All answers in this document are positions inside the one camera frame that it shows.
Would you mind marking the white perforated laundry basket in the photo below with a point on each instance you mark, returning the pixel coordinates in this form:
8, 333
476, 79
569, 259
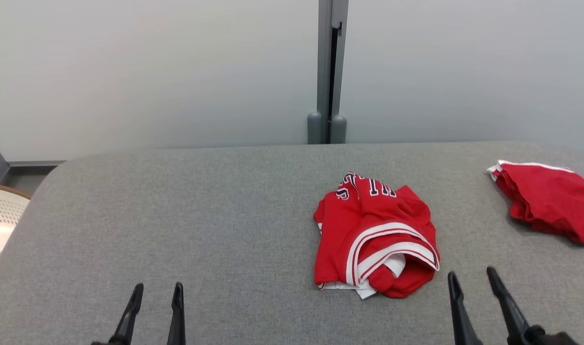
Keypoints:
2, 211

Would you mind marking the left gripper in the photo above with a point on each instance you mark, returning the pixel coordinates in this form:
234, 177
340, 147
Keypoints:
105, 342

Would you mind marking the grey metal partition post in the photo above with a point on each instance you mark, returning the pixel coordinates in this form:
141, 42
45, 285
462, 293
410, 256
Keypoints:
324, 72

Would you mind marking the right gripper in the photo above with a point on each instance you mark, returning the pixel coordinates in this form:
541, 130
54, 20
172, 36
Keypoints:
546, 338

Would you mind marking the red shorts with white stripe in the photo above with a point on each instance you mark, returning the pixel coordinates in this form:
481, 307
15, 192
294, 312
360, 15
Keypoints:
551, 201

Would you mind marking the red basketball jersey white trim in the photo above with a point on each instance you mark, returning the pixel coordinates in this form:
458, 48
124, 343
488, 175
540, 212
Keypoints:
368, 239

